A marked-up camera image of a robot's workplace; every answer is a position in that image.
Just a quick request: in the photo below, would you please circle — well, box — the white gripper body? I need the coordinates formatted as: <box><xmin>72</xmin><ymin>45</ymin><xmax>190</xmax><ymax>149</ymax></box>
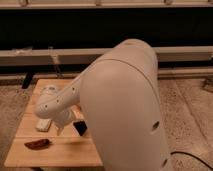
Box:
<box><xmin>52</xmin><ymin>109</ymin><xmax>76</xmax><ymax>135</ymax></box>

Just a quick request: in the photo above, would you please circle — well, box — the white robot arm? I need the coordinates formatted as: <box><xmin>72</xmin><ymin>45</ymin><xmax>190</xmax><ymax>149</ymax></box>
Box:
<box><xmin>35</xmin><ymin>39</ymin><xmax>173</xmax><ymax>171</ymax></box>

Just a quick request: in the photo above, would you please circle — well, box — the white rectangular block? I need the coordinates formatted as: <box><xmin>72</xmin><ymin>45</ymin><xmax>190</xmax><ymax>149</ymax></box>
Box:
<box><xmin>36</xmin><ymin>119</ymin><xmax>52</xmax><ymax>132</ymax></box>

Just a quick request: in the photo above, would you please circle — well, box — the brown oblong object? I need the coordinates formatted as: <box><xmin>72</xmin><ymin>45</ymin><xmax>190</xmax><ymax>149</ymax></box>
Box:
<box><xmin>25</xmin><ymin>139</ymin><xmax>51</xmax><ymax>150</ymax></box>

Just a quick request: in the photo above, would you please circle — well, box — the black bracket leg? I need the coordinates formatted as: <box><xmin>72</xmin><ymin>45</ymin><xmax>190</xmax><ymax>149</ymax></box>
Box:
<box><xmin>22</xmin><ymin>72</ymin><xmax>34</xmax><ymax>89</ymax></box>

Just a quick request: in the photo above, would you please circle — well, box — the grey metal rail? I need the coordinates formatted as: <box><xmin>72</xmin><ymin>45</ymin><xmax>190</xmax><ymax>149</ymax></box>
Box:
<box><xmin>0</xmin><ymin>46</ymin><xmax>213</xmax><ymax>66</ymax></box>

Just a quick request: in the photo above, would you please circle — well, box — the black cable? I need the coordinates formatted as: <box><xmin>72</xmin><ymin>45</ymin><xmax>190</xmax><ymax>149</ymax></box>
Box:
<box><xmin>170</xmin><ymin>150</ymin><xmax>213</xmax><ymax>171</ymax></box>

